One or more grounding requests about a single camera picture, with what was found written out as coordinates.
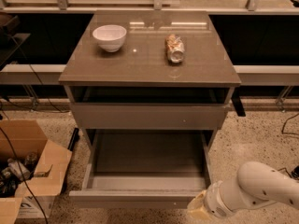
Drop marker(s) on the tan padded gripper body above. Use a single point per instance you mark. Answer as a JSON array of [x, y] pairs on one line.
[[215, 199]]

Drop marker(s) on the grey drawer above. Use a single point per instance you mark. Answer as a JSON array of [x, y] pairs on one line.
[[149, 117], [144, 169]]

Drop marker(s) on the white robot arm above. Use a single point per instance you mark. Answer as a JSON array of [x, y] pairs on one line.
[[256, 185]]

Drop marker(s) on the grey drawer cabinet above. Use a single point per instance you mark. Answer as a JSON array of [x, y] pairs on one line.
[[139, 73]]

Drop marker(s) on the crushed soda can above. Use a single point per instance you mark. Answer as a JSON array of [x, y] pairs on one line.
[[174, 48]]

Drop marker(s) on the brown cardboard box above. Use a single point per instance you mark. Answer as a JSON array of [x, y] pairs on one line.
[[33, 198]]

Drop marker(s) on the crumpled trash in box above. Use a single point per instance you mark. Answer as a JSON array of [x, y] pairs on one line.
[[15, 172]]

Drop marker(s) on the white ceramic bowl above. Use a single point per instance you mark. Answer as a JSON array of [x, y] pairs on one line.
[[110, 37]]

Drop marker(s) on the white window ledge rail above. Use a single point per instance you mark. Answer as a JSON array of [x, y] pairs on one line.
[[250, 75]]

